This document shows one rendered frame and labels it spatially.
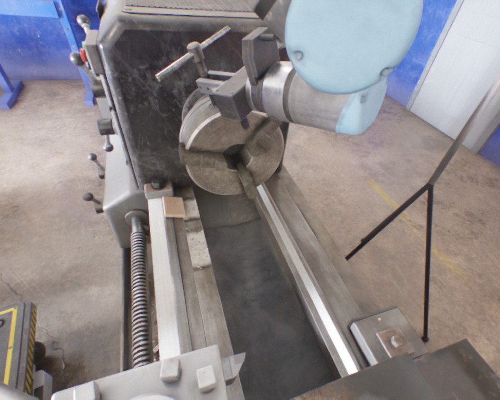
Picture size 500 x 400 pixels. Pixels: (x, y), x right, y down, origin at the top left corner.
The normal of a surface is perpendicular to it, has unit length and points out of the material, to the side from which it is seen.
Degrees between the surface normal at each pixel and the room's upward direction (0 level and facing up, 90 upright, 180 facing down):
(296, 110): 103
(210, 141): 90
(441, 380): 0
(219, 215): 0
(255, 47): 77
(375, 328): 0
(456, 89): 90
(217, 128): 90
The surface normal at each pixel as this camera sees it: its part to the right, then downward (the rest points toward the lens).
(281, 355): 0.16, -0.57
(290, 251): -0.64, -0.36
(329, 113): -0.63, 0.61
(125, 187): -0.42, -0.52
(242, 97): 0.75, 0.33
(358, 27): -0.08, 0.72
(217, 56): 0.33, 0.67
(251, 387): 0.17, -0.83
